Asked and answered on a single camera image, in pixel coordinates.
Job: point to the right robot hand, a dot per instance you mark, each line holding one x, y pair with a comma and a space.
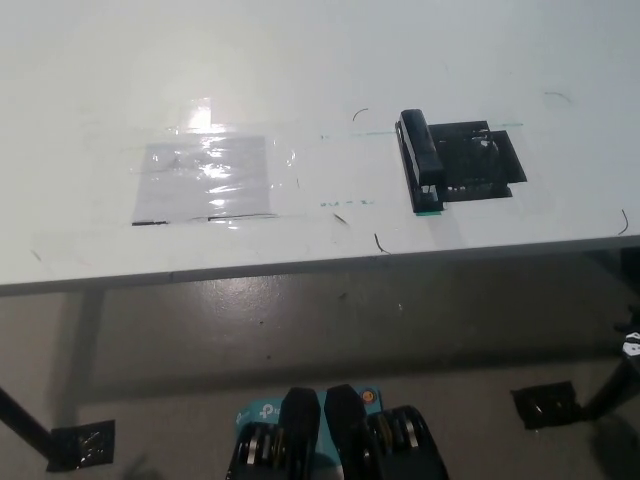
633, 345

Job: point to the black desk stapler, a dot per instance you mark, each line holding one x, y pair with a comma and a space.
420, 150

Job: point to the black slanted table leg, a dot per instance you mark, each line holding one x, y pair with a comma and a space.
612, 387
25, 425

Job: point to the clear plastic film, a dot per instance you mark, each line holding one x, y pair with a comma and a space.
285, 155

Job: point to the clear plastic sleeve with paper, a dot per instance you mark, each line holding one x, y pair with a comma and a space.
200, 185

